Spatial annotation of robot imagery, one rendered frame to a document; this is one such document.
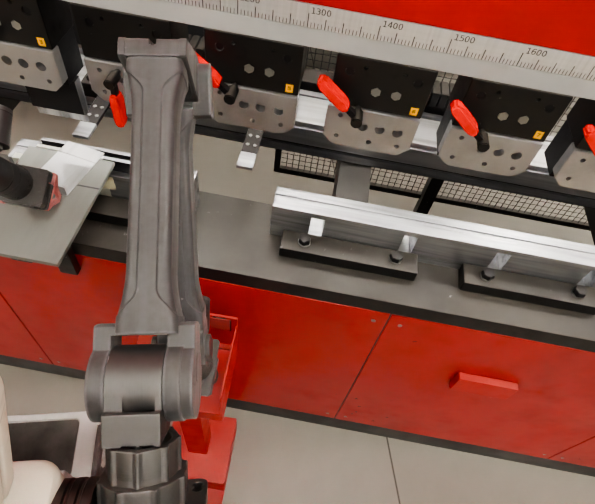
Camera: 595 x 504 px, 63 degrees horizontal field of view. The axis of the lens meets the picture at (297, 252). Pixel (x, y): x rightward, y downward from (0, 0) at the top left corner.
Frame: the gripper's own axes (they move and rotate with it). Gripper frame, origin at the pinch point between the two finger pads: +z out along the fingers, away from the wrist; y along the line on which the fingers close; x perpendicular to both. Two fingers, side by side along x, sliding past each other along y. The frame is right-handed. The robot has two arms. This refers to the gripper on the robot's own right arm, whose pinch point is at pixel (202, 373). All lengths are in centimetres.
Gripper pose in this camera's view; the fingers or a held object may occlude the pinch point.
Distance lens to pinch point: 100.3
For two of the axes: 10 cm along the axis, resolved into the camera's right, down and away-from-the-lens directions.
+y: 1.3, -9.1, 4.0
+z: -0.7, 3.9, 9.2
